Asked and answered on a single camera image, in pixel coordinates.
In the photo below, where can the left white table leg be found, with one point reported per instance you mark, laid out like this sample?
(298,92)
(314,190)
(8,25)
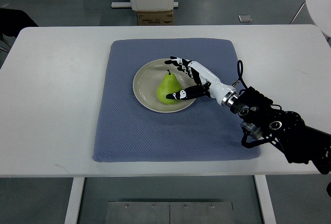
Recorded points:
(74,202)

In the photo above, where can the dark object at left edge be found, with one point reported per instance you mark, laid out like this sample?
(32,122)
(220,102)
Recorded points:
(12,22)

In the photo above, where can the blue woven table mat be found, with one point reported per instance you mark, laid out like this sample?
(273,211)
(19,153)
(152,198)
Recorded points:
(205,131)

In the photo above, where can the brown cardboard box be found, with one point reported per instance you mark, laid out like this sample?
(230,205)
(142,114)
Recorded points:
(155,18)

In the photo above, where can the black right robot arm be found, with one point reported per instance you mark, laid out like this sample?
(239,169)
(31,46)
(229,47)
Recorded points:
(266,122)

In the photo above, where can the white table leg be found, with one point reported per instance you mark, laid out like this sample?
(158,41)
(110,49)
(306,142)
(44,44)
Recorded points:
(74,202)
(265,201)

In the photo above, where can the white chair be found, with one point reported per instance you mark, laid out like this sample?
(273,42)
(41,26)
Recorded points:
(319,11)

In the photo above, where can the right white table leg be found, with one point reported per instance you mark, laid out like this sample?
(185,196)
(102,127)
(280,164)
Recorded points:
(265,201)

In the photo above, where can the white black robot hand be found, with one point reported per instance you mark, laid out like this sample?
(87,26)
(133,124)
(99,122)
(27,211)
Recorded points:
(206,83)

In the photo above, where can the beige round plate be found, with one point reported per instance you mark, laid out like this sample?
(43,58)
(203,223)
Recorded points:
(149,77)

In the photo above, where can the metal floor plate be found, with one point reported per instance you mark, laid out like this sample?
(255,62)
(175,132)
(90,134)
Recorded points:
(170,212)

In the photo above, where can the grey floor socket plate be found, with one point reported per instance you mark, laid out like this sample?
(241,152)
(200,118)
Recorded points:
(245,18)

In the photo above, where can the green pear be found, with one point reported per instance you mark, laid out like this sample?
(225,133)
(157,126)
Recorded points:
(168,85)

